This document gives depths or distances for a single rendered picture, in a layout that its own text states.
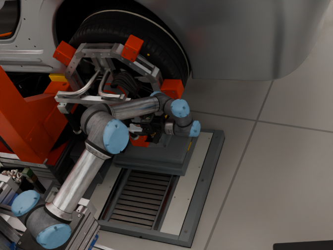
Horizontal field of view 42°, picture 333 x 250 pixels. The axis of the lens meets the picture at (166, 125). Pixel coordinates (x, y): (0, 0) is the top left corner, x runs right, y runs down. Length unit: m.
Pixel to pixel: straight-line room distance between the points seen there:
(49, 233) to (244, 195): 1.41
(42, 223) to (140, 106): 0.61
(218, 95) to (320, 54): 0.83
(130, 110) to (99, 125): 0.24
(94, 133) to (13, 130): 0.91
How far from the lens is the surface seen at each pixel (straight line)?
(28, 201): 1.75
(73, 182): 1.63
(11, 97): 2.39
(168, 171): 2.77
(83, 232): 2.02
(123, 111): 1.79
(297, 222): 2.60
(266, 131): 3.00
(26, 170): 2.45
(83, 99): 2.12
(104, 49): 2.11
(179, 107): 1.84
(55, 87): 2.82
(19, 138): 2.49
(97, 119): 1.62
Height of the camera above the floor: 2.27
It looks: 45 degrees down
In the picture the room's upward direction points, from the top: 21 degrees counter-clockwise
